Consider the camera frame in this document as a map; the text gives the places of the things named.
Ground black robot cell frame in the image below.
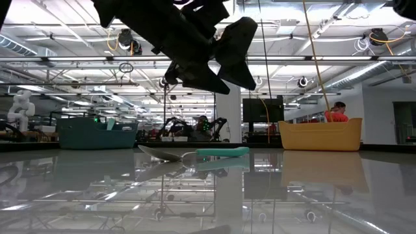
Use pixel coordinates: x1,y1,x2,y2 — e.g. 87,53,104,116
162,83,217,142

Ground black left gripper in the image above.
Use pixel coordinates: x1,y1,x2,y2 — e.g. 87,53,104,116
92,0,259,96

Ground white humanoid robot figure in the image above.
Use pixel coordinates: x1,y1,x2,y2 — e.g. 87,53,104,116
6,90,36,133

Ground black hanging cable loop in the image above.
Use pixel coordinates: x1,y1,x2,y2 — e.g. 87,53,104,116
118,62,135,74

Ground yellow hanging cable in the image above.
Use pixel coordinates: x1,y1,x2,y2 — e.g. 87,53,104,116
258,96,271,144
301,0,334,124

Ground teal plastic bin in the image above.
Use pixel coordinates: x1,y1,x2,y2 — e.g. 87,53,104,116
55,117,139,150

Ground silver ventilation duct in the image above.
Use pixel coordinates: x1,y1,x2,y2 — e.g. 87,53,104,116
320,48,416,92

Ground person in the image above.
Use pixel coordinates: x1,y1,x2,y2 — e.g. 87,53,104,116
190,115,214,142
324,101,350,124

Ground orange plastic bin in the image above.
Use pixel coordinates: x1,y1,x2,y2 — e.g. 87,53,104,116
278,117,363,153

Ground white square pillar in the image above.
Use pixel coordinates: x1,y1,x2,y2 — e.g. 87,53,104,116
216,81,243,144

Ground black monitor on stand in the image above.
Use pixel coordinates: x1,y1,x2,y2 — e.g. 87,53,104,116
242,97,285,133

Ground black ceiling cable reel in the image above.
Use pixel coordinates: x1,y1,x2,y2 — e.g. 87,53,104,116
369,28,389,46
116,28,143,55

